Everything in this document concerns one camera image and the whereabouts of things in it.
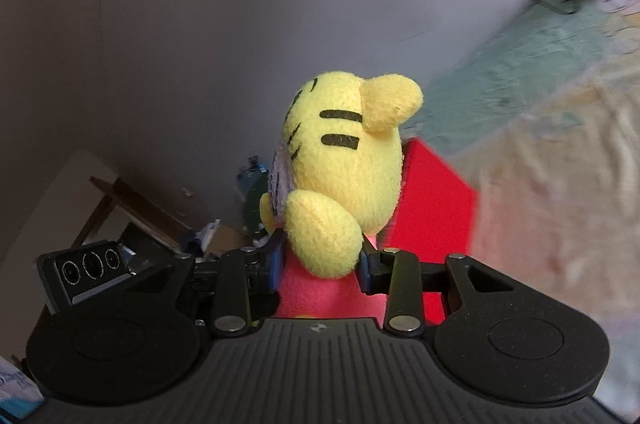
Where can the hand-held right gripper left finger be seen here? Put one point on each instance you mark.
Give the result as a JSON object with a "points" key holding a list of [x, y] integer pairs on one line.
{"points": [[273, 260]]}

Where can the blue plastic item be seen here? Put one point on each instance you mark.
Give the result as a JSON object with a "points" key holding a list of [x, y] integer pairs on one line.
{"points": [[252, 194]]}

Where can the pale green printed bedsheet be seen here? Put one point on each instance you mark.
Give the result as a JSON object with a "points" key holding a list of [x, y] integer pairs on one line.
{"points": [[550, 129]]}

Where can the yellow tiger plush toy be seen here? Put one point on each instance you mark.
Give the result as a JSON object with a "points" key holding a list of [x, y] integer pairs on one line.
{"points": [[345, 164]]}

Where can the white blue packet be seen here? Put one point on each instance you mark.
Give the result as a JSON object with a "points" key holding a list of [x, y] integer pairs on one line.
{"points": [[17, 391]]}

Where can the red cardboard box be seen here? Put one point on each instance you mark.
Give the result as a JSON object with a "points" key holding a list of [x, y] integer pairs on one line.
{"points": [[435, 204]]}

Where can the wooden frame furniture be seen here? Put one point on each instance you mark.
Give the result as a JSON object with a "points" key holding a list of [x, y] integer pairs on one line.
{"points": [[130, 199]]}

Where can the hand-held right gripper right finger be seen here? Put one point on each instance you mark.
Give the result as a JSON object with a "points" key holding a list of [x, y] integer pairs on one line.
{"points": [[366, 271]]}

